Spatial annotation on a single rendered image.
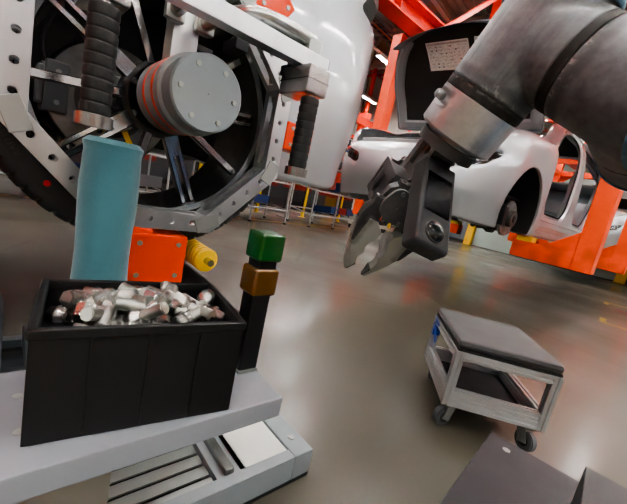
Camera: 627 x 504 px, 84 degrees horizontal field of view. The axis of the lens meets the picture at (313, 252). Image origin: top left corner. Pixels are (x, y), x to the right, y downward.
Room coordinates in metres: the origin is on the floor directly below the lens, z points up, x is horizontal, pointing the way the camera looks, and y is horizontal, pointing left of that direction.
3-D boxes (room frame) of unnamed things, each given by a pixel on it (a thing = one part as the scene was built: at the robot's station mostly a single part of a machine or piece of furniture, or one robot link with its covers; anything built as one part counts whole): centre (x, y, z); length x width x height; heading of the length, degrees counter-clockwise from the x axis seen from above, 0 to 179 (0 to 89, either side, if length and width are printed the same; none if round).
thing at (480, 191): (4.91, -2.28, 1.49); 4.95 x 1.86 x 1.59; 133
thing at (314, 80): (0.72, 0.09, 0.93); 0.09 x 0.05 x 0.05; 43
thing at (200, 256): (0.91, 0.33, 0.51); 0.29 x 0.06 x 0.06; 43
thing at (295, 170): (0.70, 0.07, 0.83); 0.04 x 0.04 x 0.16
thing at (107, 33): (0.47, 0.32, 0.83); 0.04 x 0.04 x 0.16
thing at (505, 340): (1.32, -0.75, 0.17); 0.43 x 0.36 x 0.34; 173
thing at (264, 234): (0.49, 0.07, 0.64); 0.04 x 0.04 x 0.04; 43
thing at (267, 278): (0.49, 0.07, 0.59); 0.04 x 0.04 x 0.04; 43
